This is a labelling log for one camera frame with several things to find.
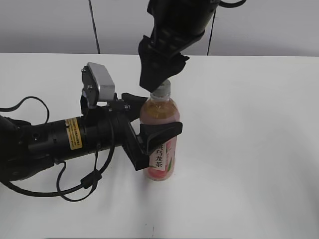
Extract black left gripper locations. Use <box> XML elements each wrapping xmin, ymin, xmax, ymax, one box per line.
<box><xmin>80</xmin><ymin>93</ymin><xmax>183</xmax><ymax>170</ymax></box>

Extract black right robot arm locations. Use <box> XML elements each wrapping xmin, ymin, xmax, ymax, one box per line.
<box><xmin>138</xmin><ymin>0</ymin><xmax>220</xmax><ymax>92</ymax></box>

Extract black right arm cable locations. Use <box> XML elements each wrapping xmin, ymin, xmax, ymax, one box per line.
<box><xmin>219</xmin><ymin>0</ymin><xmax>247</xmax><ymax>7</ymax></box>

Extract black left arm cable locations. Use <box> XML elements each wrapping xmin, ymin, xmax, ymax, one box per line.
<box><xmin>0</xmin><ymin>96</ymin><xmax>116</xmax><ymax>202</ymax></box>

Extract peach oolong tea bottle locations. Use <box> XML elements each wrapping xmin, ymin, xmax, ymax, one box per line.
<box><xmin>139</xmin><ymin>79</ymin><xmax>180</xmax><ymax>182</ymax></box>

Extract black wall cable left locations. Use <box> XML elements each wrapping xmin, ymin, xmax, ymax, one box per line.
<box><xmin>88</xmin><ymin>0</ymin><xmax>101</xmax><ymax>54</ymax></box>

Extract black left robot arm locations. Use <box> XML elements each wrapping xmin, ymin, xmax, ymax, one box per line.
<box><xmin>0</xmin><ymin>93</ymin><xmax>182</xmax><ymax>181</ymax></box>

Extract black wall cable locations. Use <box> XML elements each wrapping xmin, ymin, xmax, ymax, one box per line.
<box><xmin>88</xmin><ymin>0</ymin><xmax>101</xmax><ymax>54</ymax></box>
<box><xmin>206</xmin><ymin>9</ymin><xmax>216</xmax><ymax>56</ymax></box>

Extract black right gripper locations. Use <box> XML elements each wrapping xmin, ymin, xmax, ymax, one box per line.
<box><xmin>138</xmin><ymin>27</ymin><xmax>203</xmax><ymax>92</ymax></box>

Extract white bottle cap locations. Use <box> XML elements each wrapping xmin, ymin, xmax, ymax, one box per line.
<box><xmin>150</xmin><ymin>79</ymin><xmax>171</xmax><ymax>99</ymax></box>

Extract black wall cable right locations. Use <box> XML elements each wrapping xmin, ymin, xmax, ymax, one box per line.
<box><xmin>206</xmin><ymin>9</ymin><xmax>216</xmax><ymax>56</ymax></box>

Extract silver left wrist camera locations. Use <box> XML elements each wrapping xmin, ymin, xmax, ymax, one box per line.
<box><xmin>82</xmin><ymin>62</ymin><xmax>115</xmax><ymax>109</ymax></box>

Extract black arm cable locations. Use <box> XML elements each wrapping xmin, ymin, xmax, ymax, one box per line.
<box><xmin>219</xmin><ymin>0</ymin><xmax>247</xmax><ymax>7</ymax></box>
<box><xmin>0</xmin><ymin>96</ymin><xmax>116</xmax><ymax>202</ymax></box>

